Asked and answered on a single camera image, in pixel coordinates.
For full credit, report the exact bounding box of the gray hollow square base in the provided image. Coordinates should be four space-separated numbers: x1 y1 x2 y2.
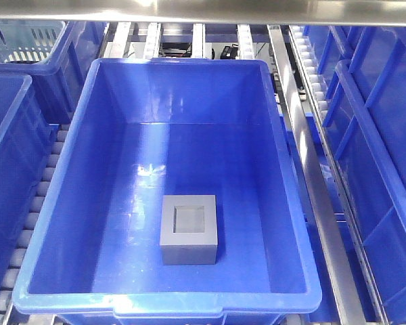
160 195 219 265

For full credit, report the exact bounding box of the blue target bin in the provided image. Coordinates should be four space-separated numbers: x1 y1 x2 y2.
12 58 322 324

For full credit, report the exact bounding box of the blue bin with gray basket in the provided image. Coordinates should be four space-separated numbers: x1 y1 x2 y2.
0 20 107 124

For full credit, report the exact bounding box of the blue bin left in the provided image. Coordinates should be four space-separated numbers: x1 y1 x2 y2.
0 72 55 311

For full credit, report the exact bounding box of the blue bin right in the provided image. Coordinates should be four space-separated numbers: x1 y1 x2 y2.
323 27 406 324

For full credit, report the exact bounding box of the steel roller rail divider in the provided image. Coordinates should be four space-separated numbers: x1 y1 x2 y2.
267 25 366 324

